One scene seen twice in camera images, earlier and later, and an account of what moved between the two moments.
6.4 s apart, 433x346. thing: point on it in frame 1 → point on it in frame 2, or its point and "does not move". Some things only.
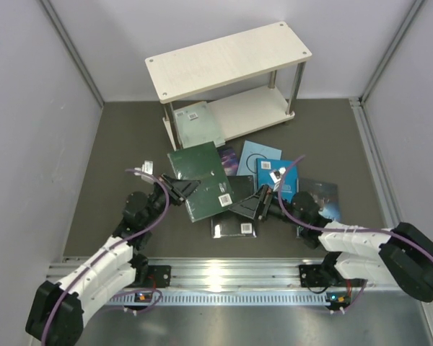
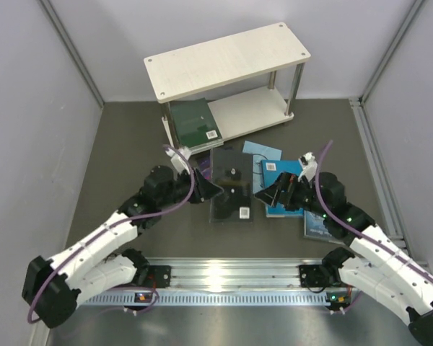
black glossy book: (231, 224) → (232, 169)
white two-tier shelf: (275, 49) does not move
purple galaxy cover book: (229, 157) → (205, 163)
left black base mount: (158, 277) does not move
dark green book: (201, 163) → (194, 122)
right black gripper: (249, 206) → (271, 194)
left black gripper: (180, 189) → (203, 189)
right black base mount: (314, 275) does not move
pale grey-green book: (196, 125) → (206, 145)
